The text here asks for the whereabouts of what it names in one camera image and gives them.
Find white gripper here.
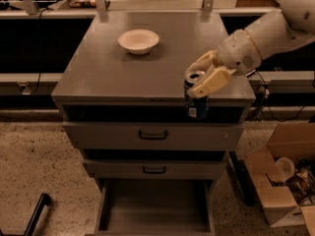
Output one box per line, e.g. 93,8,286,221
185,29,262,98

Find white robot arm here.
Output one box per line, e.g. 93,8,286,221
185,0,315,98

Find grey drawer cabinet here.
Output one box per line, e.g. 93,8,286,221
51,11,256,236

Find grey top drawer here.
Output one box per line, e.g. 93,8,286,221
64,104,243,150

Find grey drawer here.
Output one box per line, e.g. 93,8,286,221
94,179,216,236
83,149,224,180
64,104,243,150

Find grey middle drawer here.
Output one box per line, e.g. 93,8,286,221
83,149,224,180

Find grey bottom drawer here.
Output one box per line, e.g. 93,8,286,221
94,179,216,236

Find white paper bowl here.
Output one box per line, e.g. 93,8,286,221
118,29,159,55

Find black metal bar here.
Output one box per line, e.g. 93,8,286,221
229,150,255,207

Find brown cardboard box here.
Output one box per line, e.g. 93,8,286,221
245,123,315,236

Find clear plastic cup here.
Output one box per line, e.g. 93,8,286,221
276,157,295,180

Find crumpled snack bags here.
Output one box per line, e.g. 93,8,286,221
285,159,315,207

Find black chair leg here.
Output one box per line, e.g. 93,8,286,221
0,193,52,236

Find black cables at right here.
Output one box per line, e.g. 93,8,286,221
244,68,309,123

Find black power cable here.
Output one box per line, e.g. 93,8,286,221
31,7,50,95

